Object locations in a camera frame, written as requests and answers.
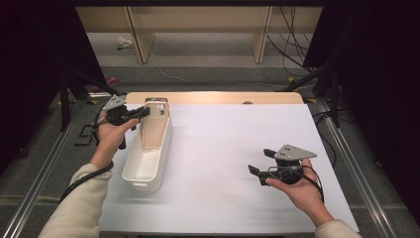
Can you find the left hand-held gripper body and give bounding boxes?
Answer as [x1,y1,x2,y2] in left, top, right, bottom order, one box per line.
[102,94,134,127]

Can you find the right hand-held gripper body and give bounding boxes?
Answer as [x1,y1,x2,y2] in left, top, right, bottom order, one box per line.
[259,144,318,186]

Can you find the beige phone case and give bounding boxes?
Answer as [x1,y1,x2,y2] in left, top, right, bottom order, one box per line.
[141,101,171,151]

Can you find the white plastic storage box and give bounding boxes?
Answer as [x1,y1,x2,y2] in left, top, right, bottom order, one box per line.
[121,98,173,192]

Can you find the person's right hand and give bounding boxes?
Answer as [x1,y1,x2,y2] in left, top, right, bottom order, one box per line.
[265,158,333,228]

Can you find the pink packet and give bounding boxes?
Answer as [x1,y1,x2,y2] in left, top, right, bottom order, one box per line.
[90,75,120,93]

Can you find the white table mat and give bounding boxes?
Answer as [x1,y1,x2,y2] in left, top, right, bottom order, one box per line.
[98,103,360,234]

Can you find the black metal stand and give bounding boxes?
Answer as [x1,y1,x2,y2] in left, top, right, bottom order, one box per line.
[283,62,342,129]
[58,65,127,132]

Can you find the crumpled white paper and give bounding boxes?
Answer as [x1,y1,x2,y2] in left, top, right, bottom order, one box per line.
[116,36,134,51]

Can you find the black curtain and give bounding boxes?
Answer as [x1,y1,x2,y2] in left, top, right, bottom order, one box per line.
[0,3,107,173]
[303,3,420,226]

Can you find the beige wooden desk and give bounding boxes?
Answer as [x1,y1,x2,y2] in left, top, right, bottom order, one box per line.
[74,5,324,64]

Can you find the right hand-held gripper cable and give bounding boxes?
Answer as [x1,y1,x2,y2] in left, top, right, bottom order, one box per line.
[298,165,326,203]

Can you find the hand-held gripper cable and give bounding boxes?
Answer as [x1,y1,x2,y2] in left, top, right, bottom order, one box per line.
[58,108,115,203]
[298,165,326,203]

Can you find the metal floor rail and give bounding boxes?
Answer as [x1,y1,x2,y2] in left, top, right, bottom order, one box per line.
[316,98,397,238]
[0,98,87,238]

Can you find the left hand-held gripper cable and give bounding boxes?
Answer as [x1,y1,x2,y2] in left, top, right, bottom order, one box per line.
[58,108,115,203]

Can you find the bundle of black cables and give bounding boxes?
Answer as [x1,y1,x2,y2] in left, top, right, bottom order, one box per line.
[266,5,319,77]

